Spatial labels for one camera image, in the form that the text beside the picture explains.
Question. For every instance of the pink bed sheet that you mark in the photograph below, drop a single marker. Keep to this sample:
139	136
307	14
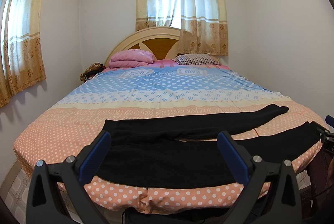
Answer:
167	63

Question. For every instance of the black pants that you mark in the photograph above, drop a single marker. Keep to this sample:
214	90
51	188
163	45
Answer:
176	152

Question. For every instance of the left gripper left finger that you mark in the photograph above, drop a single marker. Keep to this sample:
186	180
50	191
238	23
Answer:
45	203

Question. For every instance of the striped pillow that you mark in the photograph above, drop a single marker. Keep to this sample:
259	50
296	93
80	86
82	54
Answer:
196	59

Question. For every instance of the folded pink blanket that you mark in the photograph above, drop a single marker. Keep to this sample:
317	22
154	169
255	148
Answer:
131	58

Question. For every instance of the beige side window curtain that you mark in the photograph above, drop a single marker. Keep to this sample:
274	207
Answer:
21	56

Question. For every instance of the beige centre window curtain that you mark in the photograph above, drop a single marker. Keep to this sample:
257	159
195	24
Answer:
203	23

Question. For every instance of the brown bag beside bed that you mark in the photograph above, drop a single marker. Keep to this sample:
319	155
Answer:
91	71

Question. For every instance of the cream wooden headboard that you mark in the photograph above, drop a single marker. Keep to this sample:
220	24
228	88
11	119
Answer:
162	42

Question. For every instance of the polka dot bed cover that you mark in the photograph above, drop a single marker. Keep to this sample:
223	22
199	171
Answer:
145	93

